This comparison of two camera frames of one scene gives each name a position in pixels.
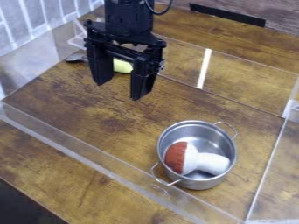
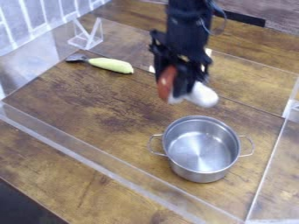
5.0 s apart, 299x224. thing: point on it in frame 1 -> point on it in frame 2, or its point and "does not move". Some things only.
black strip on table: x=228 y=14 does not move
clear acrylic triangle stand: x=78 y=39 does not move
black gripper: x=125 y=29 -> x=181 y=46
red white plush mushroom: x=182 y=159 -> x=201 y=96
